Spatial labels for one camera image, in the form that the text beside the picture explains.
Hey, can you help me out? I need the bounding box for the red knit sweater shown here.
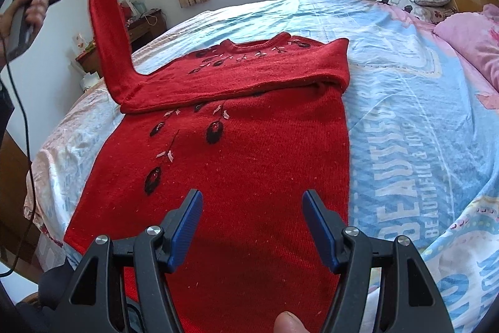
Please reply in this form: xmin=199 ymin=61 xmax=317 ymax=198
xmin=63 ymin=0 xmax=350 ymax=333

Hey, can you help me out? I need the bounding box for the white carton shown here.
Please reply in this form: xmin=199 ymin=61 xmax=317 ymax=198
xmin=71 ymin=32 xmax=89 ymax=53

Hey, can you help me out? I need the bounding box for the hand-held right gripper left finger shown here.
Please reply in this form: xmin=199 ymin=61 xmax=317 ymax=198
xmin=58 ymin=189 xmax=204 ymax=333

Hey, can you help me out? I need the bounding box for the dark bedside table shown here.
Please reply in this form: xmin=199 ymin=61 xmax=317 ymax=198
xmin=75 ymin=7 xmax=168 ymax=78

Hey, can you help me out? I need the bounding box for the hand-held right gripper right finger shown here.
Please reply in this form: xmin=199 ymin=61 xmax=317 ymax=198
xmin=302 ymin=189 xmax=455 ymax=333

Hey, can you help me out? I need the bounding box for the blue printed bedsheet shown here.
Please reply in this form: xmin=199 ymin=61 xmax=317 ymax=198
xmin=23 ymin=0 xmax=499 ymax=333

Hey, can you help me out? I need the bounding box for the person's left hand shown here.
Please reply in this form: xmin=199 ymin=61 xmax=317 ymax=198
xmin=0 ymin=0 xmax=51 ymax=41

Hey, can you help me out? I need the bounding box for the person's right hand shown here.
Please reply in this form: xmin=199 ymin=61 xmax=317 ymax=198
xmin=273 ymin=311 xmax=308 ymax=333

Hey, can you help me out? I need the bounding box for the black cable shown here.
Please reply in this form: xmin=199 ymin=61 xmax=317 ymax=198
xmin=0 ymin=37 xmax=37 ymax=277

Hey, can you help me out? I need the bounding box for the pink pillow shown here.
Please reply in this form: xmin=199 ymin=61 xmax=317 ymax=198
xmin=434 ymin=3 xmax=499 ymax=92

